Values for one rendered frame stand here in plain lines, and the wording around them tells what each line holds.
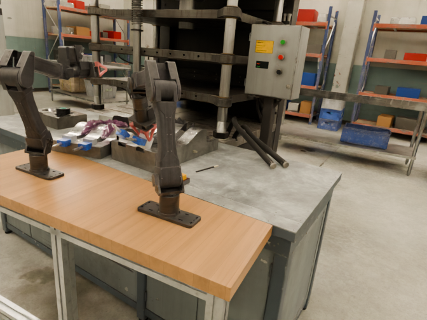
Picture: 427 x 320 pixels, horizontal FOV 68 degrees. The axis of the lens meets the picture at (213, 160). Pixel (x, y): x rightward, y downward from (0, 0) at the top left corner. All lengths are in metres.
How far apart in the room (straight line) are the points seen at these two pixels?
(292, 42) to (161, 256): 1.41
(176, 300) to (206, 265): 0.75
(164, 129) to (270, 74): 1.11
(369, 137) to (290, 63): 3.06
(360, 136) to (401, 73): 3.07
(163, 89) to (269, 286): 0.76
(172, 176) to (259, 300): 0.59
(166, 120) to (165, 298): 0.91
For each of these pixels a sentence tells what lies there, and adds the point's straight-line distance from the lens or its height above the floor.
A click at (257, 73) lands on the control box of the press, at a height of 1.20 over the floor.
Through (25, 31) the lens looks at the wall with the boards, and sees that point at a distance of 9.28.
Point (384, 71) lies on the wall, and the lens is 7.68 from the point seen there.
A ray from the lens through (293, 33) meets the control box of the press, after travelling 1.91.
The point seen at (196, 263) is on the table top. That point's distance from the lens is 0.82.
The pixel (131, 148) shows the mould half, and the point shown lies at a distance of 1.40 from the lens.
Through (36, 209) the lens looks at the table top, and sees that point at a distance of 1.12.
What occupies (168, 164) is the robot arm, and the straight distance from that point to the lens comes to 0.96.
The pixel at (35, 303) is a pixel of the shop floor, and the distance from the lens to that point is 2.01.
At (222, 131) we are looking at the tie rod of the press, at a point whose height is 0.84.
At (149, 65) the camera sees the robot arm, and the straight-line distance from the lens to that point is 0.99.
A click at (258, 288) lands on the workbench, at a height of 0.49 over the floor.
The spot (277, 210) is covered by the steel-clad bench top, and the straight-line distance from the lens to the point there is 1.12.
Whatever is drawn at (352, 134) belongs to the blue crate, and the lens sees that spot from 4.82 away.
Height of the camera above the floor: 1.29
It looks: 18 degrees down
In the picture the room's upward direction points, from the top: 5 degrees clockwise
